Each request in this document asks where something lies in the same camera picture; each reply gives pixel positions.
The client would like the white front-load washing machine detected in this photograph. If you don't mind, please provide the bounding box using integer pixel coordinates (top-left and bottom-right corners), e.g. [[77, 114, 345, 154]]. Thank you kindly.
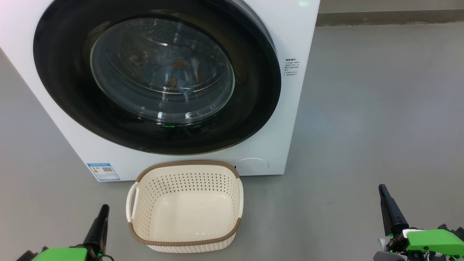
[[0, 0, 322, 182]]

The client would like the round filter cover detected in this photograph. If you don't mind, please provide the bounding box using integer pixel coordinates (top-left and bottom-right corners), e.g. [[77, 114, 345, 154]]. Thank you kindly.
[[235, 157, 270, 175]]

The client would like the black round glass door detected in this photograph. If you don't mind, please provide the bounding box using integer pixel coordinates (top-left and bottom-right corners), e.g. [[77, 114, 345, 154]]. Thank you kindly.
[[33, 0, 282, 156]]

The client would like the cream perforated laundry basket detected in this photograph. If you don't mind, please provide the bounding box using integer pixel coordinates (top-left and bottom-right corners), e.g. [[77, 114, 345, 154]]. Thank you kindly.
[[125, 160, 244, 254]]

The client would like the blue cartoon print garment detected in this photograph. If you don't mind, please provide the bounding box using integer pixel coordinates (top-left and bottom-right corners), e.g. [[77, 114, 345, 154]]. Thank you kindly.
[[144, 54, 204, 95]]

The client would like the blue energy label sticker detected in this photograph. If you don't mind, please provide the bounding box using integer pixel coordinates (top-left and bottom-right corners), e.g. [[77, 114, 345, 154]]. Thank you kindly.
[[86, 162, 121, 182]]

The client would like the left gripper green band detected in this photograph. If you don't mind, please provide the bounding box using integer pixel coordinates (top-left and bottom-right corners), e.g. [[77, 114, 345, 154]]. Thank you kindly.
[[16, 204, 110, 261]]

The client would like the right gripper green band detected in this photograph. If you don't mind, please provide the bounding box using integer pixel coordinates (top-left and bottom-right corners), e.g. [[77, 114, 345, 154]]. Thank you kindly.
[[373, 183, 464, 261]]

